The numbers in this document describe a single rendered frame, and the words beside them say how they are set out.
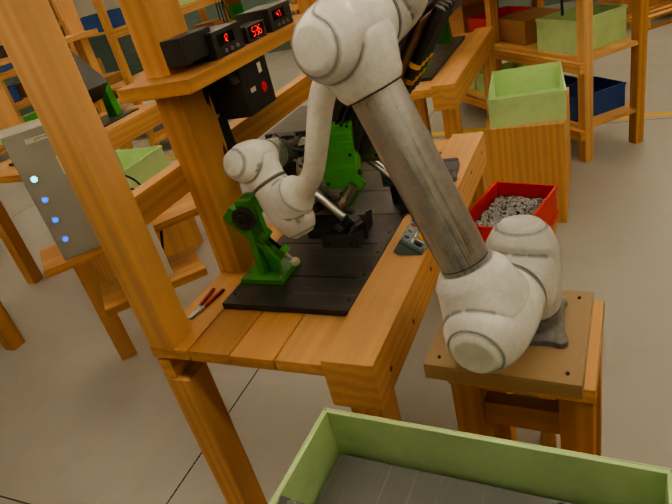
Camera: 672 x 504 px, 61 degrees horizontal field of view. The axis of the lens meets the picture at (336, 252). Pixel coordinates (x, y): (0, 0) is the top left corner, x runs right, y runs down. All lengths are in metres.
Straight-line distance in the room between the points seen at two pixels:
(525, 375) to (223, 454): 1.04
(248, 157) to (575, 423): 0.98
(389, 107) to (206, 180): 0.90
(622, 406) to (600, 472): 1.42
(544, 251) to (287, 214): 0.62
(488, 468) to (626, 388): 1.49
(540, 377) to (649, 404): 1.26
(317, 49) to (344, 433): 0.74
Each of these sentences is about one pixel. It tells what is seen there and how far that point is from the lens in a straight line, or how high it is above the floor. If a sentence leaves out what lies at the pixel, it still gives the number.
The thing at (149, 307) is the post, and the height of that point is 1.03.
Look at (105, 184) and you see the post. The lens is 1.49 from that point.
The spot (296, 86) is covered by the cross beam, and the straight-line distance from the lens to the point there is 2.48.
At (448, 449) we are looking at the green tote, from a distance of 1.13.
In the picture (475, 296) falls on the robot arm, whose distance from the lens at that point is 1.08.
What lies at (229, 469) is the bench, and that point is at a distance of 2.00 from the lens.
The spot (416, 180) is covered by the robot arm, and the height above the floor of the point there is 1.37.
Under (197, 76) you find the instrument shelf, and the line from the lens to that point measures 1.60.
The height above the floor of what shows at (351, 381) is 0.84.
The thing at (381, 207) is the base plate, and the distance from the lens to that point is 2.05.
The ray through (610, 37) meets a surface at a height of 0.77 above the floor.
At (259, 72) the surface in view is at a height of 1.46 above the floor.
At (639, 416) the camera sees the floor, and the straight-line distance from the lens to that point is 2.46.
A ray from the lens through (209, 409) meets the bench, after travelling 1.84.
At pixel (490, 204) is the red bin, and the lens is 2.01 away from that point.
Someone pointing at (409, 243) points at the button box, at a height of 0.94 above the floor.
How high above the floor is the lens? 1.77
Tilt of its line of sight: 29 degrees down
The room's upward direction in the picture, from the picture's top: 15 degrees counter-clockwise
